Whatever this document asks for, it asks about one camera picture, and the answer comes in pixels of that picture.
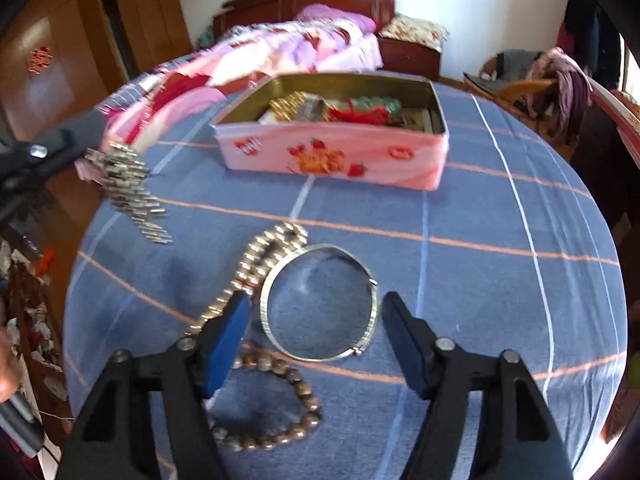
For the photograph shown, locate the clothes draped on chair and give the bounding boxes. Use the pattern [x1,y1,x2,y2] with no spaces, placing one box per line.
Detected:
[501,47,591,146]

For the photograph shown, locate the red string cord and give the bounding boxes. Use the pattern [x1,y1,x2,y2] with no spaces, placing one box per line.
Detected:
[326,97,393,126]

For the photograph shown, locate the silver bangle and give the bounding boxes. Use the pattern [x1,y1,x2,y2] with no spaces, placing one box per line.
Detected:
[257,244,381,363]

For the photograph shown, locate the silver mesh band watch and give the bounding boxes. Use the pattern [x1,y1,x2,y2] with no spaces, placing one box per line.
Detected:
[294,96,326,122]

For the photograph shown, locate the wooden nightstand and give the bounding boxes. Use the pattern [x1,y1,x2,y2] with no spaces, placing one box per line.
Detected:
[378,37,440,81]

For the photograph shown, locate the silver metal bead necklace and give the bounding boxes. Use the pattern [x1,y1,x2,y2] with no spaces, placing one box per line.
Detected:
[83,142,174,246]

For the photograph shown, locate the pink cookie tin box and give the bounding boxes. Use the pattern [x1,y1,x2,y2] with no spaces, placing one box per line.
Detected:
[213,72,449,191]

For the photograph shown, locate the dark wooden desk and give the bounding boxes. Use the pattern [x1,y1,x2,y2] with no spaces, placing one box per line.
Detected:
[570,80,639,229]

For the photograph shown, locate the dark stone bead bracelet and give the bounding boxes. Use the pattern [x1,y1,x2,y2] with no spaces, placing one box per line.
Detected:
[207,351,322,453]

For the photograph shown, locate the hanging dark coats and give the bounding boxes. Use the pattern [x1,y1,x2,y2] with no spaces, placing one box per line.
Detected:
[556,0,623,90]

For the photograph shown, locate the wooden wardrobe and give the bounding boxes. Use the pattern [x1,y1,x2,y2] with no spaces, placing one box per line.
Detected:
[1,0,191,141]

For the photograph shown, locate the bed with pink quilt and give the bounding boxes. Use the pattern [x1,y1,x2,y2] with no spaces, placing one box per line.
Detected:
[98,0,395,152]

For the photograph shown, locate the blue plaid tablecloth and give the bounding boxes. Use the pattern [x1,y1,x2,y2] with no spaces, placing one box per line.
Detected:
[64,86,627,479]

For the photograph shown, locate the person's left hand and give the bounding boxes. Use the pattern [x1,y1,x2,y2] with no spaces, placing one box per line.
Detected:
[0,311,22,403]

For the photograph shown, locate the white pearl necklace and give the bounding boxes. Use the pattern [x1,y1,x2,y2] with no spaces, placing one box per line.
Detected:
[186,221,309,336]

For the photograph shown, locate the wicker chair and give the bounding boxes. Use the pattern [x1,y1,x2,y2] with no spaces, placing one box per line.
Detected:
[463,49,559,120]

